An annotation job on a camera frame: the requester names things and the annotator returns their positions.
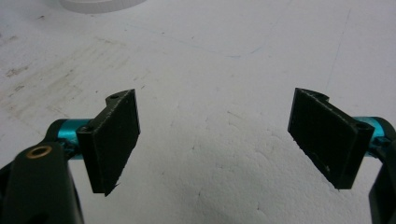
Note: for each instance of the white round container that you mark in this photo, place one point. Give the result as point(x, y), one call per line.
point(101, 5)

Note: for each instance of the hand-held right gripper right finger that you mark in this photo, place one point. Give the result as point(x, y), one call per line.
point(327, 137)

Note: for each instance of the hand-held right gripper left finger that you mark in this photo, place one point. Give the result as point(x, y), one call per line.
point(109, 140)

